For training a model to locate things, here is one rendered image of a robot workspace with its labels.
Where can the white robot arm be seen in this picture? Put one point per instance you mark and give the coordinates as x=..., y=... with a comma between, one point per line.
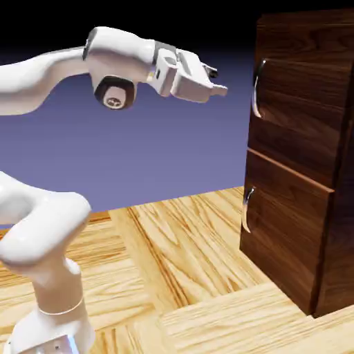
x=116, y=60

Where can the dark wood cabinet door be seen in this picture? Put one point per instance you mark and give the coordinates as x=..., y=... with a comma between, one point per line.
x=282, y=229
x=298, y=116

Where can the dark wood cabinet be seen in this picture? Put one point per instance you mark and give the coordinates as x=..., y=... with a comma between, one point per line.
x=304, y=166

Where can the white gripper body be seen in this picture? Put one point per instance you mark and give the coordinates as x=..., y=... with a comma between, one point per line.
x=190, y=80

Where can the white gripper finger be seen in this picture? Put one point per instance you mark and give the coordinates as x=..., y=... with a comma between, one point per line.
x=211, y=70
x=219, y=90

